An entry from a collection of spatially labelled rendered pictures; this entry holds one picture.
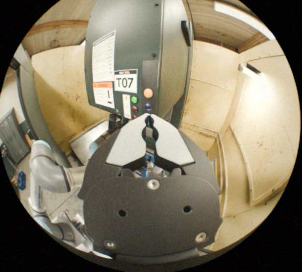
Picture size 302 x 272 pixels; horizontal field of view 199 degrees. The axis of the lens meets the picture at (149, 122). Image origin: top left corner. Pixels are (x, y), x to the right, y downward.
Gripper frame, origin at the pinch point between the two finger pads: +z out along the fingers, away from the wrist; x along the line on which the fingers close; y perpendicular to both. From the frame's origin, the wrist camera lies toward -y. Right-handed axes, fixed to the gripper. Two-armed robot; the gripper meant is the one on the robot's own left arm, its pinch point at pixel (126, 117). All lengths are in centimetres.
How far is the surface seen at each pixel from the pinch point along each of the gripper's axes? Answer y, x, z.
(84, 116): 27, -100, 6
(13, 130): 2, -409, -255
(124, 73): -32.9, 19.3, -21.4
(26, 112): -31, -35, -62
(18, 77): -54, -35, -61
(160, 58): -37, 30, -22
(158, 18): -50, 29, -21
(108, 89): -27.3, 10.3, -21.0
